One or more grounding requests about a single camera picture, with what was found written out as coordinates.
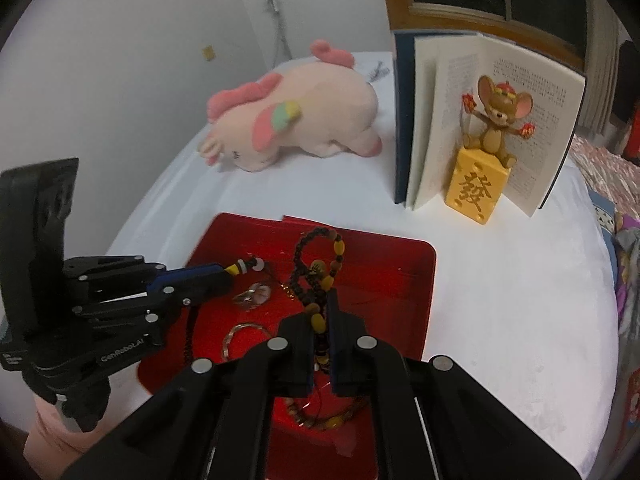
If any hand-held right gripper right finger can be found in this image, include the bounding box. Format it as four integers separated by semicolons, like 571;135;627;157
327;292;588;480

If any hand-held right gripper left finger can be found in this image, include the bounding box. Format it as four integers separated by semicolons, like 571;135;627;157
60;315;316;480

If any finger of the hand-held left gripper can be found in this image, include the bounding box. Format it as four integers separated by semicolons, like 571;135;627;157
62;255;236;295
75;280;236;328

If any gold pendant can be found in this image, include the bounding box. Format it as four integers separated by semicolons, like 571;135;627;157
185;257;273;361

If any silver wristwatch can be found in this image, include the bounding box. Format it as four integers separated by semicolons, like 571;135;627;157
231;282;273;308

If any brown bead bracelet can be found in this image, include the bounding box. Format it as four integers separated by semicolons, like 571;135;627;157
282;392;368;431

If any silver bamboo-shaped bangle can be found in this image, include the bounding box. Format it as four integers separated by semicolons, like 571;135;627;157
221;322;273;361

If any red tin box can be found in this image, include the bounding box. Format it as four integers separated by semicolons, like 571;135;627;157
137;212;437;480

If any brown bead necklace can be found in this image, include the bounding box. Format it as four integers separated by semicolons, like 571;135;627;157
289;227;347;386

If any person's left forearm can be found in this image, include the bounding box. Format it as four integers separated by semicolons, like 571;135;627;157
22;385;108;466

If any white printed tablecloth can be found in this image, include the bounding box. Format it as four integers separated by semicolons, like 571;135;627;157
107;50;621;473

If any pink plush toy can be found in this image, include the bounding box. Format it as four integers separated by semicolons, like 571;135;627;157
197;40;383;173

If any mouse figurine on yellow block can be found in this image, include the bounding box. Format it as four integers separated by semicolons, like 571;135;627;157
445;76;537;226

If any patterned quilt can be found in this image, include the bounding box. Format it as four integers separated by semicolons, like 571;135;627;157
570;135;640;336

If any open book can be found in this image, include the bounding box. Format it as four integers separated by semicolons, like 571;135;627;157
392;30;587;218

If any beige curtain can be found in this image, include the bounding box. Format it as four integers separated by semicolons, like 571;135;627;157
575;0;626;136

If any coat rack with dark clothes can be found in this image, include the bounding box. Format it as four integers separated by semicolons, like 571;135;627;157
612;40;640;161

